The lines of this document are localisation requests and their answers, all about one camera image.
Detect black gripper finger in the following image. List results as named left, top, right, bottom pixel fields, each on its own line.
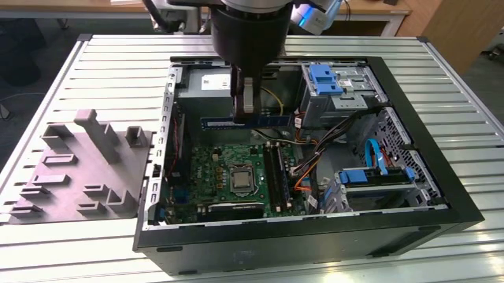
left=230, top=66, right=263, bottom=124

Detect grey power supply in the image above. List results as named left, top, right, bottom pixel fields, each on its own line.
left=175, top=68, right=255, bottom=145

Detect black case fan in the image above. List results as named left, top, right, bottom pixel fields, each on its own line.
left=170, top=104, right=187, bottom=177

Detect green motherboard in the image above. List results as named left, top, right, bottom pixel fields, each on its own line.
left=159, top=143, right=312, bottom=225

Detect blue drive bay latch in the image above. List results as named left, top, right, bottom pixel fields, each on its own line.
left=309, top=63, right=342, bottom=97

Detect CPU socket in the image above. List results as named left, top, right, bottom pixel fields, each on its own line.
left=227, top=164, right=261, bottom=197

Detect silver drive cage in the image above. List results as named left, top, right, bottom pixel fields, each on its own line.
left=301, top=63, right=389, bottom=127

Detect silver CPU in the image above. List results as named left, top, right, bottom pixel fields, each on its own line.
left=230, top=170, right=257, bottom=189

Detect black graphics card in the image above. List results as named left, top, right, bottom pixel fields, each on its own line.
left=206, top=201, right=266, bottom=221

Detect hard disk in blue carrier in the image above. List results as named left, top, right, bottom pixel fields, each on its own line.
left=337, top=166, right=417, bottom=186

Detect grey parts rack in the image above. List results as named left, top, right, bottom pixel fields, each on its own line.
left=0, top=108, right=155, bottom=226

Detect wooden cabinet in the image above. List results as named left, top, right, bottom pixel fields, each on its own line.
left=396, top=0, right=504, bottom=74

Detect black PC case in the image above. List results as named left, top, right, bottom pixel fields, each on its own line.
left=131, top=55, right=485, bottom=277

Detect yellow wire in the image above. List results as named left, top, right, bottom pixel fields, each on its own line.
left=259, top=87, right=285, bottom=117

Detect grey power supply cables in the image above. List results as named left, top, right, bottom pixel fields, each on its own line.
left=251, top=129, right=320, bottom=146

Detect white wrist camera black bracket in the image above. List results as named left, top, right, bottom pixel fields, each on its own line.
left=290, top=4, right=340, bottom=35

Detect black camera cable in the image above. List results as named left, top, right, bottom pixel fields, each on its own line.
left=141, top=0, right=169, bottom=32

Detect dark cable bundle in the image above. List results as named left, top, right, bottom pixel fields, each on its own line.
left=290, top=106, right=385, bottom=176

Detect orange wires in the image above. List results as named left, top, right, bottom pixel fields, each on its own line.
left=293, top=169, right=316, bottom=195

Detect wooden desk white frame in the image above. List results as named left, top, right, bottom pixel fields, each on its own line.
left=0, top=0, right=413, bottom=38

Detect blue data cable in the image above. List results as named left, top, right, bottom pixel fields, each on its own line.
left=365, top=138, right=389, bottom=175

